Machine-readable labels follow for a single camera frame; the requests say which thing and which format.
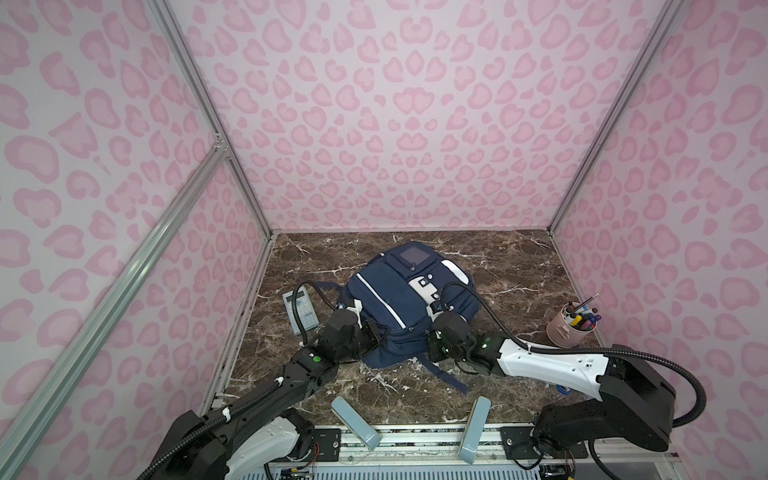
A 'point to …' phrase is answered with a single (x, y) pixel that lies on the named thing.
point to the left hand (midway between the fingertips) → (393, 323)
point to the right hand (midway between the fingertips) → (428, 341)
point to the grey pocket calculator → (307, 309)
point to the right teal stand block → (475, 429)
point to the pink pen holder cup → (572, 325)
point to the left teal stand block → (369, 437)
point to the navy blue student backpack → (405, 287)
